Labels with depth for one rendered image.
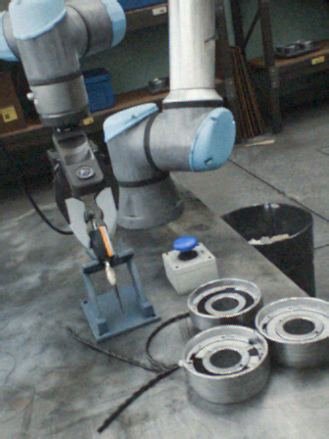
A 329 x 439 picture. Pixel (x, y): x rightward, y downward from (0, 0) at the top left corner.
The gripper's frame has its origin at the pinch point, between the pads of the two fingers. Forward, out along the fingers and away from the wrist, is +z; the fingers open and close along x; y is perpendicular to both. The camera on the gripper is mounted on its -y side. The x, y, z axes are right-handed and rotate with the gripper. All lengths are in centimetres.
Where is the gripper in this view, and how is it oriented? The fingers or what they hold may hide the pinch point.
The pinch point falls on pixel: (99, 239)
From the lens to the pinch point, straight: 98.6
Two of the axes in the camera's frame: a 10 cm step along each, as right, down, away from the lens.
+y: -3.1, -2.9, 9.1
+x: -9.3, 2.8, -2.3
